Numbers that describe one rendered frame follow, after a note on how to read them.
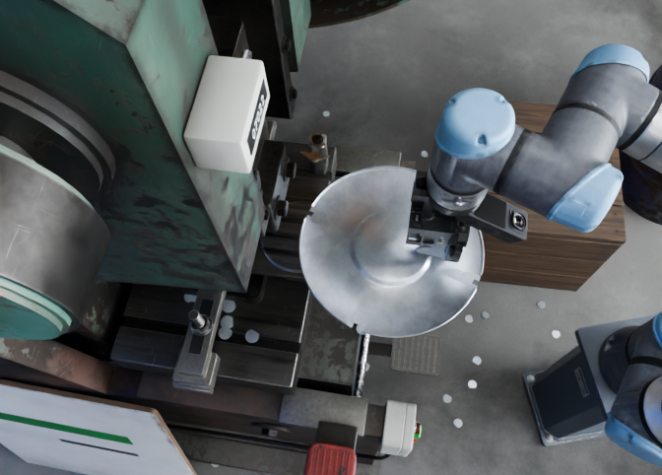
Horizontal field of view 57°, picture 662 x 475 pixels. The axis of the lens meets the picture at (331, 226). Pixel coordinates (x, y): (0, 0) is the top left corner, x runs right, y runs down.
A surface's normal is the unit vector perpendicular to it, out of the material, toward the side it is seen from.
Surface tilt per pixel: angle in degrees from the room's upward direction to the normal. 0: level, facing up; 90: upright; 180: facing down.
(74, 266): 86
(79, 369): 74
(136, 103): 90
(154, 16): 90
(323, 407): 0
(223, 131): 0
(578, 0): 0
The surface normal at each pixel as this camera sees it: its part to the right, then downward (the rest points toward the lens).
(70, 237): 0.96, 0.04
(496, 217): 0.49, -0.28
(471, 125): -0.03, -0.44
